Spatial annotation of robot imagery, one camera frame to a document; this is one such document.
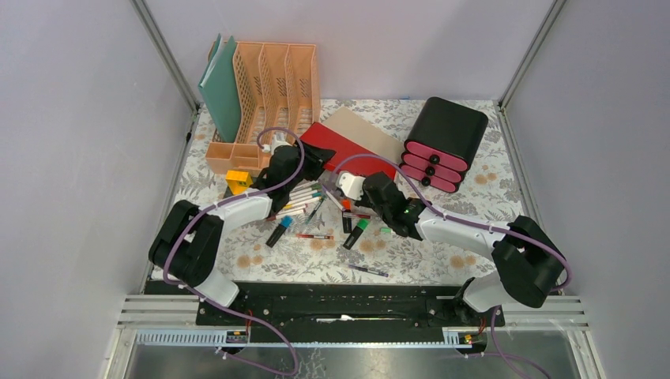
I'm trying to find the red binder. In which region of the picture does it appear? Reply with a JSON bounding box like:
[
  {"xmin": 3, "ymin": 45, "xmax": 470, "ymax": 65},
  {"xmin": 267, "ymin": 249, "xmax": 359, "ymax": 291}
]
[{"xmin": 300, "ymin": 122, "xmax": 396, "ymax": 179}]

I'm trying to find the teal folder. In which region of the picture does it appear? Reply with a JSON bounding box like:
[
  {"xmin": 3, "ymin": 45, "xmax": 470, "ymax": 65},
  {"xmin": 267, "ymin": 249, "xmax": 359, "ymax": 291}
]
[{"xmin": 198, "ymin": 34, "xmax": 241, "ymax": 143}]

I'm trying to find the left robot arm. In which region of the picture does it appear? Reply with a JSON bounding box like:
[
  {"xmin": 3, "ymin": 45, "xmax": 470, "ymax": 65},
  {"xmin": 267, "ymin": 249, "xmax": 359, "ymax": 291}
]
[{"xmin": 148, "ymin": 142, "xmax": 336, "ymax": 325}]

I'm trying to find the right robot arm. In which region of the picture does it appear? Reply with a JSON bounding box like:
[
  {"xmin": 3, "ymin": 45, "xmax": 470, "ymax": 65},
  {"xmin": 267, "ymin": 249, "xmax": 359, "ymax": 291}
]
[{"xmin": 361, "ymin": 172, "xmax": 567, "ymax": 325}]

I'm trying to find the white marker black cap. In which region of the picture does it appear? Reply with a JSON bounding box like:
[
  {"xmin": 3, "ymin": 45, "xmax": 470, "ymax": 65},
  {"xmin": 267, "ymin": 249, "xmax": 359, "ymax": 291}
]
[{"xmin": 294, "ymin": 181, "xmax": 321, "ymax": 191}]

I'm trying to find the green cap black highlighter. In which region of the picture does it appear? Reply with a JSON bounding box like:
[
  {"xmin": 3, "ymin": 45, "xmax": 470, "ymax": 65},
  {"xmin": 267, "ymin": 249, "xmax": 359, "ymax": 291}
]
[{"xmin": 342, "ymin": 219, "xmax": 370, "ymax": 250}]

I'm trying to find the white purple marker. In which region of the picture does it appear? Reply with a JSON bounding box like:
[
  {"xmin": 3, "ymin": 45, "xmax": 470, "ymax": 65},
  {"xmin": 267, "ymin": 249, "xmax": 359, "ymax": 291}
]
[{"xmin": 322, "ymin": 186, "xmax": 346, "ymax": 212}]

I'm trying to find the orange cap black highlighter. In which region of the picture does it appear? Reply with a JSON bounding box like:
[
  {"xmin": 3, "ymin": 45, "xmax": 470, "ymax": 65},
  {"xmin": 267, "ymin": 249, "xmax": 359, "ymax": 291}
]
[{"xmin": 341, "ymin": 200, "xmax": 352, "ymax": 234}]

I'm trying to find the beige kraft notebook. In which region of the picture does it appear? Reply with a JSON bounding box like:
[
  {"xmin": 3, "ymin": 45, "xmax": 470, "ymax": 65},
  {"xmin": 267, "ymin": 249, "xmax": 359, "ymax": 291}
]
[{"xmin": 322, "ymin": 107, "xmax": 405, "ymax": 164}]

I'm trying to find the white marker pink cap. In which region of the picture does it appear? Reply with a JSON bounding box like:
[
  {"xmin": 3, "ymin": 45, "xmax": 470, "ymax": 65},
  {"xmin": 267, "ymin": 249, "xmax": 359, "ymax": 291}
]
[{"xmin": 266, "ymin": 206, "xmax": 307, "ymax": 221}]

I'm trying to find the dark red pen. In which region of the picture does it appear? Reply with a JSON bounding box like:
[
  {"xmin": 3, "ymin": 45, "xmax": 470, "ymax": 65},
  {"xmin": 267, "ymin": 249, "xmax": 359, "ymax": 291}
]
[{"xmin": 342, "ymin": 212, "xmax": 374, "ymax": 220}]

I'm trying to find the yellow block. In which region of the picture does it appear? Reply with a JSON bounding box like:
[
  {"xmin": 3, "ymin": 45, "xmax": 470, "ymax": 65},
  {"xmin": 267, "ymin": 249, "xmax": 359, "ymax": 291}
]
[{"xmin": 225, "ymin": 170, "xmax": 253, "ymax": 195}]

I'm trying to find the blue cap black highlighter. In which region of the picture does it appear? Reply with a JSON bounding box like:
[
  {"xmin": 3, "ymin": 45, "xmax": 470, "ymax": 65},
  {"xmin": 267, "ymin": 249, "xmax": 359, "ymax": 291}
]
[{"xmin": 265, "ymin": 216, "xmax": 293, "ymax": 248}]

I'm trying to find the grey baseplate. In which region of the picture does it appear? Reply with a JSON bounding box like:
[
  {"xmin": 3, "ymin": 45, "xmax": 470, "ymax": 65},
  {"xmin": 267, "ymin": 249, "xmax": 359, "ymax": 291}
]
[{"xmin": 221, "ymin": 188, "xmax": 234, "ymax": 200}]

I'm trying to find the purple pen near front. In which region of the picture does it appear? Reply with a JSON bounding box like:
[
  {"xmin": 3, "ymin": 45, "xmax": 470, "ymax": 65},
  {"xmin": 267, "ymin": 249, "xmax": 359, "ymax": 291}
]
[{"xmin": 348, "ymin": 265, "xmax": 390, "ymax": 278}]

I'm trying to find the orange plastic file organizer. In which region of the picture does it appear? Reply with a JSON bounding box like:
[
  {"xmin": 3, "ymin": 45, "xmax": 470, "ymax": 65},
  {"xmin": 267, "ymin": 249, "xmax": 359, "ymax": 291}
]
[{"xmin": 205, "ymin": 42, "xmax": 321, "ymax": 175}]

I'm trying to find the black pink drawer box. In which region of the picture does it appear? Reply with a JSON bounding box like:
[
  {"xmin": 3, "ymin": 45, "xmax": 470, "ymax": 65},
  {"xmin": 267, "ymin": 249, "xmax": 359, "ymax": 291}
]
[{"xmin": 400, "ymin": 96, "xmax": 488, "ymax": 193}]

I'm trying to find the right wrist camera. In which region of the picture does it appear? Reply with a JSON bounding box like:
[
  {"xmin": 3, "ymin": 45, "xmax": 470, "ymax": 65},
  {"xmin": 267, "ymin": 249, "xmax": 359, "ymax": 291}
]
[{"xmin": 336, "ymin": 171, "xmax": 365, "ymax": 201}]

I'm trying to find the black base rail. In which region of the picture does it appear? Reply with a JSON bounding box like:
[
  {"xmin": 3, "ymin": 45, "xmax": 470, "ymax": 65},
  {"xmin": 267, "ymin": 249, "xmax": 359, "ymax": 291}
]
[{"xmin": 144, "ymin": 280, "xmax": 503, "ymax": 345}]

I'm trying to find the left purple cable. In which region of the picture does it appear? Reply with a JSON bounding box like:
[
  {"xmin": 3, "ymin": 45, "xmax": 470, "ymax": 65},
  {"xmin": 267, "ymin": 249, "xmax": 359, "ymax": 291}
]
[{"xmin": 162, "ymin": 126, "xmax": 306, "ymax": 377}]

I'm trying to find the purple cable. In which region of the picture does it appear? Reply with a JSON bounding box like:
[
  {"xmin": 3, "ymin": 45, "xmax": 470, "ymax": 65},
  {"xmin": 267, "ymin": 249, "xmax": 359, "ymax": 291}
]
[
  {"xmin": 330, "ymin": 153, "xmax": 574, "ymax": 379},
  {"xmin": 162, "ymin": 126, "xmax": 306, "ymax": 377}
]

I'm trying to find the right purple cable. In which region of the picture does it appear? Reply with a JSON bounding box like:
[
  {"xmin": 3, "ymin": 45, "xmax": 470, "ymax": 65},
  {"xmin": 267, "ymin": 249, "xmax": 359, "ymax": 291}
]
[{"xmin": 330, "ymin": 153, "xmax": 574, "ymax": 379}]

